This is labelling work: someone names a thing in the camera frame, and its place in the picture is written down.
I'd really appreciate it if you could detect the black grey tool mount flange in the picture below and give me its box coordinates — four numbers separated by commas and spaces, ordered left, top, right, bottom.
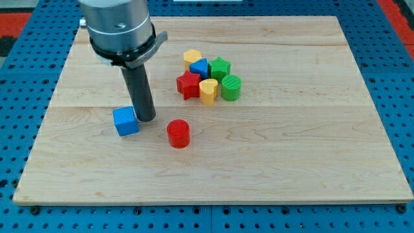
89, 24, 168, 69

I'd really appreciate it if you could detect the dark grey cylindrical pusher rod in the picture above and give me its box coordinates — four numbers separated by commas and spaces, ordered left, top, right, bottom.
121, 65, 156, 122

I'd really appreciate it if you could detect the blue cube block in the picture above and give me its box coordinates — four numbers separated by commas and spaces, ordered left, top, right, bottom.
112, 106, 139, 137

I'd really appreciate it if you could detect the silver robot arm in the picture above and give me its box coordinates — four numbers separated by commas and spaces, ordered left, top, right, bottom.
78, 0, 168, 122

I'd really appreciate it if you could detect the light wooden board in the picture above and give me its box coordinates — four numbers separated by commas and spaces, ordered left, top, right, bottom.
14, 16, 413, 206

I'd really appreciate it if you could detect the red star block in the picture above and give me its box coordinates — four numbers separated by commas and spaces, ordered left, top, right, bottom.
176, 71, 201, 100

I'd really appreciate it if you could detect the yellow hexagon block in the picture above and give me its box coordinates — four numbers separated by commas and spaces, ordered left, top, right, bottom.
183, 49, 202, 71

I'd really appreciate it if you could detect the blue triangle block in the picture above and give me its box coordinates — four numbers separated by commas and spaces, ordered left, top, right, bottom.
190, 58, 208, 80

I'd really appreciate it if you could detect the red cylinder block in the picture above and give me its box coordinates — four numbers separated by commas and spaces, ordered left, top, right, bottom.
166, 119, 191, 148

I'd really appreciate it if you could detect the yellow heart block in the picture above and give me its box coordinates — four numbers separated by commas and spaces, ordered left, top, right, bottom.
199, 78, 218, 106

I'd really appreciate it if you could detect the green star block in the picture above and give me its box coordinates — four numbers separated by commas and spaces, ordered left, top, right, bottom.
208, 57, 232, 83

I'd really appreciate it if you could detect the green cylinder block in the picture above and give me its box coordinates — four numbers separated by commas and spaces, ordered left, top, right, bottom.
221, 74, 242, 102

